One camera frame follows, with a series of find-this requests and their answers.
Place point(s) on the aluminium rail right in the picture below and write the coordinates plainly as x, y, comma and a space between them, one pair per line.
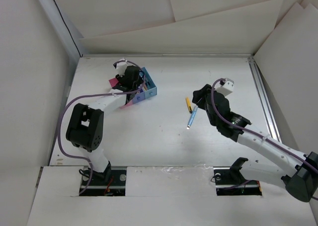
266, 107

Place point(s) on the pink container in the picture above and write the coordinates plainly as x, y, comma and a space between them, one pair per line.
113, 82

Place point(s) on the light blue cutter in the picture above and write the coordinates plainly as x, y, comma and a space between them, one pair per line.
192, 116

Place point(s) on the light blue container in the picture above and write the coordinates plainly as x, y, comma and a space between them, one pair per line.
151, 88

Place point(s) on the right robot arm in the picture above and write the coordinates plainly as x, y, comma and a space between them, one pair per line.
293, 170

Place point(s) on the dark blue container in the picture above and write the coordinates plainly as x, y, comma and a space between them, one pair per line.
138, 97

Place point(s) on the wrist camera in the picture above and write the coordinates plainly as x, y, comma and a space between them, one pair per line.
226, 87
120, 66

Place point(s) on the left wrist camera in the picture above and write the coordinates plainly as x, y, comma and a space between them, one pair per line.
120, 66

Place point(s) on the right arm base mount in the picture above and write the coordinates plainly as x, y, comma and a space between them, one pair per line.
229, 181

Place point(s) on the yellow utility knife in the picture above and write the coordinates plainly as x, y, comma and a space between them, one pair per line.
188, 105

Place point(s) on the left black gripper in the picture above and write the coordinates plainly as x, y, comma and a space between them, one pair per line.
119, 78

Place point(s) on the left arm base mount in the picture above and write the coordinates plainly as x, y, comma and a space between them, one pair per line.
114, 186

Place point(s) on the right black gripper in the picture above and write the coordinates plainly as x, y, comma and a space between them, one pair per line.
201, 93

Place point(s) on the aluminium post left corner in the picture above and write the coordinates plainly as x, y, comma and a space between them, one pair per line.
65, 29

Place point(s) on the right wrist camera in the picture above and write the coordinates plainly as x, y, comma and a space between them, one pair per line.
226, 87

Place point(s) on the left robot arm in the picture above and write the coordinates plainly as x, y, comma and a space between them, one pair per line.
85, 129

